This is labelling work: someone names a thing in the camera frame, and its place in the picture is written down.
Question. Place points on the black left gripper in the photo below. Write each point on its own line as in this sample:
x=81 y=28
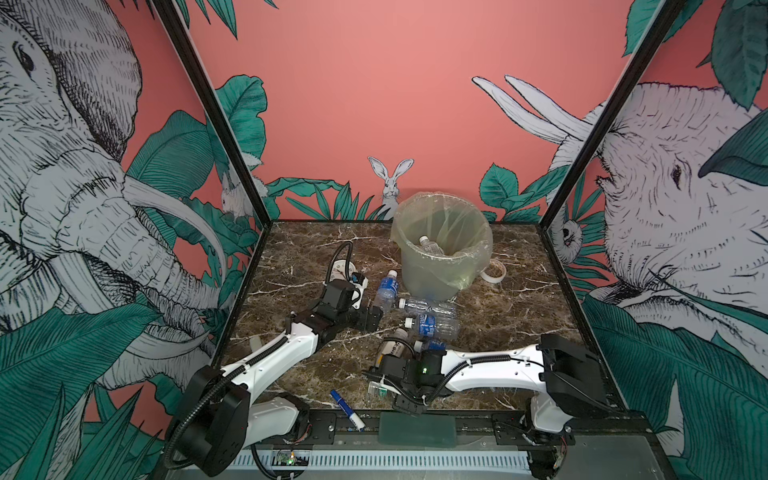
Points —
x=362 y=322

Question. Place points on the small green band clear bottle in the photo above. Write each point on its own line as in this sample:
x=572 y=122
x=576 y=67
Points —
x=377 y=391

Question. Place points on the yellow white label tea bottle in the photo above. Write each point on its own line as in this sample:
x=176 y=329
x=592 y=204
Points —
x=391 y=347

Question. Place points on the green plastic bin liner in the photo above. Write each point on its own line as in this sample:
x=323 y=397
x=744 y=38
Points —
x=441 y=234

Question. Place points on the Pocari Sweat blue label bottle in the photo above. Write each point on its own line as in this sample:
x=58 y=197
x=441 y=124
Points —
x=433 y=327

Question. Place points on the blue label mineral water bottle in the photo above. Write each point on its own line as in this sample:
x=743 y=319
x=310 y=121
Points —
x=430 y=344

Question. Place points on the grey mesh waste bin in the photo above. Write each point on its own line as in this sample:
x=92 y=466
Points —
x=435 y=279

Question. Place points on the black right frame post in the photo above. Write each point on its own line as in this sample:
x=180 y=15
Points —
x=653 y=36

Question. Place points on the white adhesive tape roll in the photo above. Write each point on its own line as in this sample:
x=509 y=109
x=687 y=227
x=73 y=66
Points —
x=494 y=273

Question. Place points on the black frame post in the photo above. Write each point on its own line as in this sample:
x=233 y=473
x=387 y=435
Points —
x=653 y=36
x=169 y=15

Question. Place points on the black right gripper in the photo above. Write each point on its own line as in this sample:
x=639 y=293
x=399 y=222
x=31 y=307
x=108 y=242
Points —
x=405 y=407

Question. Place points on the blue cap bottle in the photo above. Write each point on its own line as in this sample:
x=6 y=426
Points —
x=387 y=293

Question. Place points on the green rectangular pad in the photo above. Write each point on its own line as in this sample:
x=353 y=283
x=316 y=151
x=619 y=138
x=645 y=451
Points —
x=432 y=431

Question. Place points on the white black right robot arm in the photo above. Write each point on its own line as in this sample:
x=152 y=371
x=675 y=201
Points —
x=565 y=380

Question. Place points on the white round alarm clock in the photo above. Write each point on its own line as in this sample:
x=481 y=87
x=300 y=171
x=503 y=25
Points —
x=343 y=270

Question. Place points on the black left frame post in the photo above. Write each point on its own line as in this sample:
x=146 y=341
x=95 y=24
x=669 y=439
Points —
x=169 y=15

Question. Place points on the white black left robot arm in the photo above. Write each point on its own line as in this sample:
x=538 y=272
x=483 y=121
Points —
x=220 y=413

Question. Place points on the clear unlabelled bottle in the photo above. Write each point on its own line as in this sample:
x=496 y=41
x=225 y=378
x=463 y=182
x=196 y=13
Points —
x=416 y=306

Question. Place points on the white slotted cable duct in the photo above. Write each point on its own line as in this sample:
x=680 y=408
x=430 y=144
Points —
x=514 y=462

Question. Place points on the blue white marker pen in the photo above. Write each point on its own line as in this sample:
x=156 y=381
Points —
x=351 y=414

